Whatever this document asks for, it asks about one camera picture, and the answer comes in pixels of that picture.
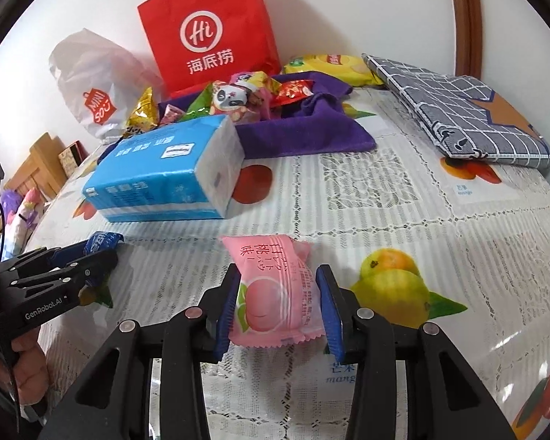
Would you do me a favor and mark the folded grey checked cloth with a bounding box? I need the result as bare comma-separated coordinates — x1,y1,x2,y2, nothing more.
362,54,550,170

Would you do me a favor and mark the white plastic bag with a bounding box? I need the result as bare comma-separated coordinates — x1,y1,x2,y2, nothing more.
49,29,166,145

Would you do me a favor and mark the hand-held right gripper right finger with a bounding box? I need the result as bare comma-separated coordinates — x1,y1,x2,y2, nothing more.
315,265,514,440

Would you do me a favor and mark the brown wooden door frame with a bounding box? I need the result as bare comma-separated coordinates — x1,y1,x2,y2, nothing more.
444,0,482,78

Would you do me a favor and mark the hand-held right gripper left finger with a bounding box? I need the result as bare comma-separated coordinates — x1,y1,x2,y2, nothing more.
39,263,243,440

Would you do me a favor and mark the pink peach snack packet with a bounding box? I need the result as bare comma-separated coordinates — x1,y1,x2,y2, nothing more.
220,234,326,348

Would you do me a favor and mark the pale pink small packet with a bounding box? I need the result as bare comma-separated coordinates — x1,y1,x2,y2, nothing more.
158,104,186,125

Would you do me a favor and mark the purple cloth lined tray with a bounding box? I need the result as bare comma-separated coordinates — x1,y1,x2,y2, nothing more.
158,71,377,159

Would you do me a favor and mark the red snack packet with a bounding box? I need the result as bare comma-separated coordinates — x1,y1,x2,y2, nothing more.
275,79,315,107

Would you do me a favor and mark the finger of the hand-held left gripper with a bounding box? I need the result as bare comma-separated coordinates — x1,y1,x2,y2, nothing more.
16,241,97,267
0,250,119,290

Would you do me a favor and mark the fruit printed tablecloth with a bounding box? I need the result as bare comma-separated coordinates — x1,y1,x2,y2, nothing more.
27,87,550,440

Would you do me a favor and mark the blue small snack packet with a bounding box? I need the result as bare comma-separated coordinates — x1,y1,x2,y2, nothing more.
85,231,124,255

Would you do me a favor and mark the patterned box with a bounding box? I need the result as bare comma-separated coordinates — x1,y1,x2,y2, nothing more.
57,142,88,177

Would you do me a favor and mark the green snack packet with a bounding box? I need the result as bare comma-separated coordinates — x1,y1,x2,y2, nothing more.
186,83,216,122

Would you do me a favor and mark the yellow small snack packet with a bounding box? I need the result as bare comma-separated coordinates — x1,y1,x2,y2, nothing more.
127,87,160,137

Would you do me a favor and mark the pink and yellow snack packet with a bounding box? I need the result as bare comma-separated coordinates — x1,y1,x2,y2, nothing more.
231,71,280,106

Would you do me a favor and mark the person's left hand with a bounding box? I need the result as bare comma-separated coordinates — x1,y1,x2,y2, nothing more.
10,327,50,420

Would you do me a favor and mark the purple plush toy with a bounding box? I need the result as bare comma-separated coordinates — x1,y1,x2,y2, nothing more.
0,190,21,214

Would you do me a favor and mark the blue tissue pack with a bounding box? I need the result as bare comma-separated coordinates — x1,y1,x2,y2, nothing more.
81,114,245,223

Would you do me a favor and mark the panda print snack packet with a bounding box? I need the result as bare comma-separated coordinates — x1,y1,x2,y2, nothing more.
211,80,253,116

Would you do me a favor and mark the wooden headboard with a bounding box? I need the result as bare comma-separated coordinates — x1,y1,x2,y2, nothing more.
2,133,67,200

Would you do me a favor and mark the red paper bag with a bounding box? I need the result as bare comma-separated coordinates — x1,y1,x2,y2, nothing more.
137,0,281,98

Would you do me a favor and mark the yellow chip bag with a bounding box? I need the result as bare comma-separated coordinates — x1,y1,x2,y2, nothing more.
282,54,386,87

